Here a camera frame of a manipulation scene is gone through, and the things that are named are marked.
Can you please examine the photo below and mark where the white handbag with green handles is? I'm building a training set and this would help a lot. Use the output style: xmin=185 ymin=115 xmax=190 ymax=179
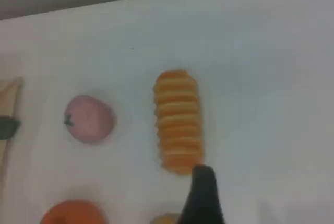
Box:
xmin=0 ymin=77 xmax=23 ymax=180

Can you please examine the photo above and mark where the pink peach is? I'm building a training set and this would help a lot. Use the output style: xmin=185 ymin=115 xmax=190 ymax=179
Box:
xmin=64 ymin=93 xmax=117 ymax=145

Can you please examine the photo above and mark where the orange pumpkin toy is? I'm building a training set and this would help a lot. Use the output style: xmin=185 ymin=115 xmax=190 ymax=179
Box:
xmin=39 ymin=199 xmax=108 ymax=224

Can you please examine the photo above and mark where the brown potato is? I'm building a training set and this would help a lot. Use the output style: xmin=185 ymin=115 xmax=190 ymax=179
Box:
xmin=150 ymin=213 xmax=183 ymax=224

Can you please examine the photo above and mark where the ridged golden bread loaf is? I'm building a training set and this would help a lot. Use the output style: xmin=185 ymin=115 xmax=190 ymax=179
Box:
xmin=153 ymin=69 xmax=205 ymax=176

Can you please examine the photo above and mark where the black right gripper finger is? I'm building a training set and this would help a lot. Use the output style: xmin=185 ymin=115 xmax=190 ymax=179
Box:
xmin=180 ymin=164 xmax=226 ymax=224

